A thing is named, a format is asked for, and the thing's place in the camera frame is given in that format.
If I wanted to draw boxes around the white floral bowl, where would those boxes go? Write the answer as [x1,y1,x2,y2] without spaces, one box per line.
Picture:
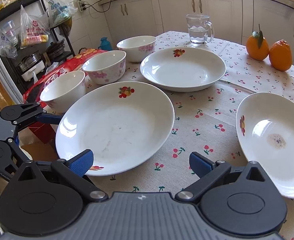
[116,36,157,63]
[82,50,126,85]
[40,70,86,113]

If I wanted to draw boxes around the white plate with stain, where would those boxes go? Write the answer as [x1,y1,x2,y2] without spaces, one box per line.
[235,92,294,199]

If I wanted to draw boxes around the white kitchen cabinets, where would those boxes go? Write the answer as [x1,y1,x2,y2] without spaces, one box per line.
[101,0,294,64]

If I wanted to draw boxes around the red snack box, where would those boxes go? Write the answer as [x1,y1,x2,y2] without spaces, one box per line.
[22,48,107,145]

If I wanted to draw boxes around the black storage shelf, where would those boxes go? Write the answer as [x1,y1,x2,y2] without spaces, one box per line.
[0,0,77,94]

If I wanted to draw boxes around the plastic bag with snacks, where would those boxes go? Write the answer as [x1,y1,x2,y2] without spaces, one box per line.
[20,5,50,49]

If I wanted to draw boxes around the teal thermos bottle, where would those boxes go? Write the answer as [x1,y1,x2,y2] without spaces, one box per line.
[98,37,113,51]

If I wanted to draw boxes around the white power strip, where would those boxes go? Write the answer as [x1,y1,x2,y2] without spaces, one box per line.
[77,0,87,12]

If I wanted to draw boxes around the orange with leaf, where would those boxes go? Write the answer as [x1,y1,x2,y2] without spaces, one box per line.
[246,25,270,61]

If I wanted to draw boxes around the bumpy orange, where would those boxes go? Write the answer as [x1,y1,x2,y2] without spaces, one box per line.
[269,40,292,72]

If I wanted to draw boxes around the glass water mug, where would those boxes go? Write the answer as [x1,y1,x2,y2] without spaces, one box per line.
[186,14,214,44]

